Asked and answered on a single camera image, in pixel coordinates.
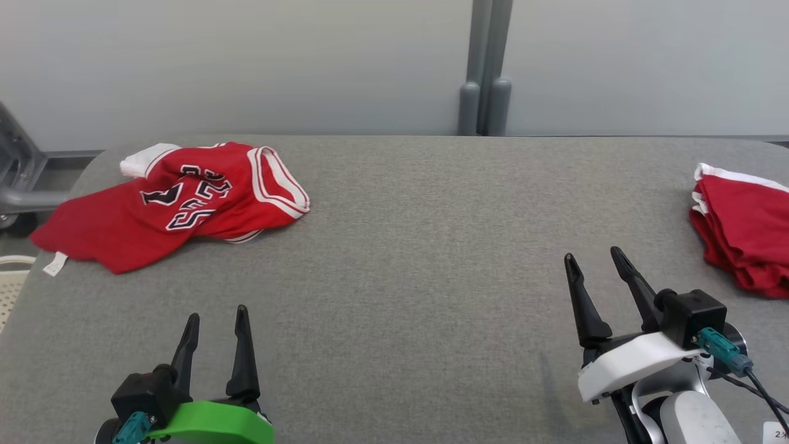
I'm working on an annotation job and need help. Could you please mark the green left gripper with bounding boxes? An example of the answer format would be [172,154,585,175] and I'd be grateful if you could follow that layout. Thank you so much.
[148,305,275,444]

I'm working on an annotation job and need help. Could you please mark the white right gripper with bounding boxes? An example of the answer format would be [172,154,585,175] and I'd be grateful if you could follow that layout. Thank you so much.
[564,247,703,405]

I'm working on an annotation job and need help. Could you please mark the red basketball jersey black numbers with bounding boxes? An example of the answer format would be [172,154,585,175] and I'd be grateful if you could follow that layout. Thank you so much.
[30,142,311,277]

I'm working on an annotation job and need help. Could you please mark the red white-trimmed basketball shorts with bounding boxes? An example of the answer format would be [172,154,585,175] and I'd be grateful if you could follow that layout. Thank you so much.
[689,163,789,300]

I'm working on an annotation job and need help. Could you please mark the white perforated laundry basket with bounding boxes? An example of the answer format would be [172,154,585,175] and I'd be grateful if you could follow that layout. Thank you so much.
[0,254,36,334]

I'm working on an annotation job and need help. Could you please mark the teal camera cable plug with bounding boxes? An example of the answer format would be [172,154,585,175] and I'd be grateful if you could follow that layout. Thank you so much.
[697,327,754,377]
[113,412,153,444]

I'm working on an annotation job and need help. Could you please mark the teal right camera cable plug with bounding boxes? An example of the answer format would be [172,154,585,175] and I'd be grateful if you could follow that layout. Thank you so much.
[697,327,754,377]

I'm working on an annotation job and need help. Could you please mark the grey partition post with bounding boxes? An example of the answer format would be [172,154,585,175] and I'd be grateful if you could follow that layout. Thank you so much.
[458,0,513,137]

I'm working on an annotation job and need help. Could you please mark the grey post with bracket plates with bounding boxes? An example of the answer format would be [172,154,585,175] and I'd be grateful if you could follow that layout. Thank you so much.
[0,102,102,230]

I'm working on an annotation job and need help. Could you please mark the teal left camera cable plug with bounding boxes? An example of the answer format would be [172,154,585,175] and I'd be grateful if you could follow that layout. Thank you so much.
[113,412,153,444]

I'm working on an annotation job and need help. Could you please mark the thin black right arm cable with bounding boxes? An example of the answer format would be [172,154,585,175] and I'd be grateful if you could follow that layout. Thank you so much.
[708,367,789,432]

